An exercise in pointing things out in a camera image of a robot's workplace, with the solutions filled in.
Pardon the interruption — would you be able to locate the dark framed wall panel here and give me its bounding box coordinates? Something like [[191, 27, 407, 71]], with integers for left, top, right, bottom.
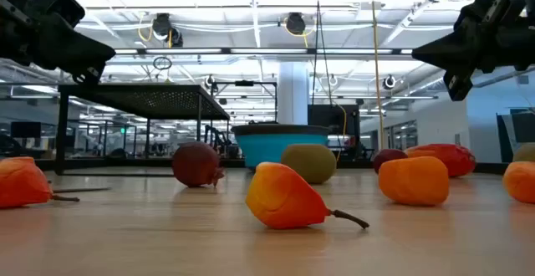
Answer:
[[496, 107, 535, 163]]

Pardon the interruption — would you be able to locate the dark red apple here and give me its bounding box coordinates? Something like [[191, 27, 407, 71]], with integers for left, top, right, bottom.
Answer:
[[372, 148, 409, 174]]

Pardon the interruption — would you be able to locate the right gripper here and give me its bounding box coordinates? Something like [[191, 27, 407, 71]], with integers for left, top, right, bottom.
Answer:
[[411, 0, 535, 102]]

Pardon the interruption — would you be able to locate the red-orange mango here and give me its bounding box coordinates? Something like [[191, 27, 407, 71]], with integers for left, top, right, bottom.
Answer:
[[405, 143, 476, 178]]

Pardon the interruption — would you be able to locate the blue collapsible bowl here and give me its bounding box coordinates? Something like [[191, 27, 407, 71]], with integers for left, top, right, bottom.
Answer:
[[231, 123, 331, 169]]

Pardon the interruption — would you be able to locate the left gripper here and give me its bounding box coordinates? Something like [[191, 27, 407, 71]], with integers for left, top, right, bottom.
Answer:
[[0, 0, 116, 85]]

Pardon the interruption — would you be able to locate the black ceiling cable reel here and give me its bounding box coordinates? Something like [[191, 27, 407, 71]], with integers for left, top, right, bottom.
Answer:
[[285, 12, 307, 36], [151, 12, 184, 49]]

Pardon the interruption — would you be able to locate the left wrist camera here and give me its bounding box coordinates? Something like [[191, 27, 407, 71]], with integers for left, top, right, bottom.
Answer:
[[41, 0, 87, 31]]

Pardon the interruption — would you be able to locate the black neighbouring station frame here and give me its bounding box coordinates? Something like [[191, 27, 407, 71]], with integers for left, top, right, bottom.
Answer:
[[211, 80, 278, 126]]

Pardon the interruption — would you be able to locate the black metal table frame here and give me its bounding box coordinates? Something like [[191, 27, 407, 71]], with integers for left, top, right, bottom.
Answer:
[[35, 157, 511, 175]]

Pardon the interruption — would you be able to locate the small orange-red pear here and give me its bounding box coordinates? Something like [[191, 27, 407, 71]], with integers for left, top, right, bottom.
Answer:
[[502, 161, 535, 205], [245, 161, 370, 231], [0, 156, 80, 209]]

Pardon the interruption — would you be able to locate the white column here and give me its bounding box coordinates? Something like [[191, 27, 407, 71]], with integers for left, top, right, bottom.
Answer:
[[278, 61, 311, 125]]

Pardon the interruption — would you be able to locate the black hanging cable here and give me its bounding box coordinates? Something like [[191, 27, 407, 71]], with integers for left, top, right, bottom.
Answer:
[[311, 0, 335, 108]]

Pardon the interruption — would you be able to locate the orange tangerine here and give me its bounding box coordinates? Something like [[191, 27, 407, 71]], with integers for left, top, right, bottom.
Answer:
[[378, 156, 451, 207]]

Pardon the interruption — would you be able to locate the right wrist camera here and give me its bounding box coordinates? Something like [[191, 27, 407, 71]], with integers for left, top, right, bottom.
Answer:
[[455, 0, 491, 29]]

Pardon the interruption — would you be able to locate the brown-green kiwi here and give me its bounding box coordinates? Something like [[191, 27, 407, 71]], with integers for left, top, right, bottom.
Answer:
[[512, 143, 535, 163], [280, 143, 338, 185]]

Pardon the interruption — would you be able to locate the black monitor on stand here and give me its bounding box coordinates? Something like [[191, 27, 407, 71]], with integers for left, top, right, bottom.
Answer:
[[308, 104, 361, 161]]

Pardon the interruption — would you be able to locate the black perforated metal shelf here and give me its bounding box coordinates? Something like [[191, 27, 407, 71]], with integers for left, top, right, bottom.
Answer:
[[54, 84, 231, 176]]

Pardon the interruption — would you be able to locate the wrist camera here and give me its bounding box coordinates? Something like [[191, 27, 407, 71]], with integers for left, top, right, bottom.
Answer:
[[455, 0, 491, 29], [41, 0, 87, 31]]

